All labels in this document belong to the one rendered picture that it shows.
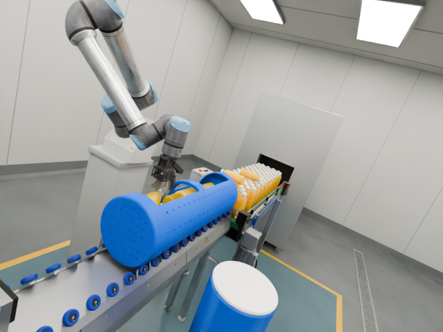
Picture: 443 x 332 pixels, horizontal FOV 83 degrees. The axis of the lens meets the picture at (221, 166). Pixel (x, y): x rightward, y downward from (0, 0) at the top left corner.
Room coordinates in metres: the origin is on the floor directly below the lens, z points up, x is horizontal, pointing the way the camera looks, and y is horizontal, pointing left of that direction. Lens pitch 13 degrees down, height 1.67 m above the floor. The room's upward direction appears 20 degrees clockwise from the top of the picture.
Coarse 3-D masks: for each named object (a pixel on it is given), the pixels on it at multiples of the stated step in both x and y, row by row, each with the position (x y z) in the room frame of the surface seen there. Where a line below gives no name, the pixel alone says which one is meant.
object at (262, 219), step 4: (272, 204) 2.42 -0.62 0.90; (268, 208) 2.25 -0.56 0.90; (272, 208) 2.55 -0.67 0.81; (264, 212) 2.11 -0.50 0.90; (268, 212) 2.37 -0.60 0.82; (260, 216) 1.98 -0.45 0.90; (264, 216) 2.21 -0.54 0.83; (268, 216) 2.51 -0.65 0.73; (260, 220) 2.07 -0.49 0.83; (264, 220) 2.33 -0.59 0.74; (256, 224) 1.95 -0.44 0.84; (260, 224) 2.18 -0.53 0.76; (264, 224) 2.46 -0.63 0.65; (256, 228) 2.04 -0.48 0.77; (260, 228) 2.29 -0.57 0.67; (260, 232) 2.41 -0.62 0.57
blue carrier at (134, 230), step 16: (208, 176) 1.70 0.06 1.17; (224, 176) 1.61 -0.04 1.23; (208, 192) 1.27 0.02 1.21; (224, 192) 1.43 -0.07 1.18; (112, 208) 0.89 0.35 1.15; (128, 208) 0.87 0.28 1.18; (144, 208) 0.84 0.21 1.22; (160, 208) 0.90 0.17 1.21; (176, 208) 0.97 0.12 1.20; (192, 208) 1.07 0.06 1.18; (208, 208) 1.21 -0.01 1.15; (224, 208) 1.42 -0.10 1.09; (112, 224) 0.88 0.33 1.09; (128, 224) 0.86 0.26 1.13; (144, 224) 0.83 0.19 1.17; (160, 224) 0.85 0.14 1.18; (176, 224) 0.94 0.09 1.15; (192, 224) 1.06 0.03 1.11; (112, 240) 0.87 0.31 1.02; (128, 240) 0.85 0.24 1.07; (144, 240) 0.82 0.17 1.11; (160, 240) 0.83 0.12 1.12; (176, 240) 0.96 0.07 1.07; (128, 256) 0.84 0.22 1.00; (144, 256) 0.82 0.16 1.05
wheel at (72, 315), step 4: (68, 312) 0.57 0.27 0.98; (72, 312) 0.57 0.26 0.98; (76, 312) 0.58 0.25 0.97; (64, 316) 0.56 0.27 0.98; (68, 316) 0.56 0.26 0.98; (72, 316) 0.57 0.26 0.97; (76, 316) 0.58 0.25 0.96; (64, 320) 0.55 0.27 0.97; (68, 320) 0.56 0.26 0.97; (72, 320) 0.56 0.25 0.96; (76, 320) 0.57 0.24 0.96; (64, 324) 0.55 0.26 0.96; (68, 324) 0.55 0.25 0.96; (72, 324) 0.56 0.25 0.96
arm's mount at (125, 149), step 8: (112, 136) 1.68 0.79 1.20; (104, 144) 1.68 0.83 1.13; (112, 144) 1.65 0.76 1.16; (120, 144) 1.63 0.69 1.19; (128, 144) 1.62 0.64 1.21; (112, 152) 1.64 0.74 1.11; (120, 152) 1.62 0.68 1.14; (128, 152) 1.59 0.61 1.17; (136, 152) 1.60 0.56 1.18; (144, 152) 1.67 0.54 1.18; (128, 160) 1.58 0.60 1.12; (136, 160) 1.62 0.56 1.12; (144, 160) 1.69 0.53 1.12
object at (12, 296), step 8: (0, 280) 0.51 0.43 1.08; (0, 288) 0.48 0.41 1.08; (8, 288) 0.50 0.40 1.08; (0, 296) 0.46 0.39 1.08; (8, 296) 0.47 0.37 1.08; (16, 296) 0.48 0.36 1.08; (0, 304) 0.45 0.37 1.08; (8, 304) 0.46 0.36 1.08; (16, 304) 0.48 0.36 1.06; (0, 312) 0.45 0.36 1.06; (8, 312) 0.46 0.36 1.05; (0, 320) 0.45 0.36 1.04; (8, 320) 0.46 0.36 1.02; (0, 328) 0.45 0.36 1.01; (8, 328) 0.47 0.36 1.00
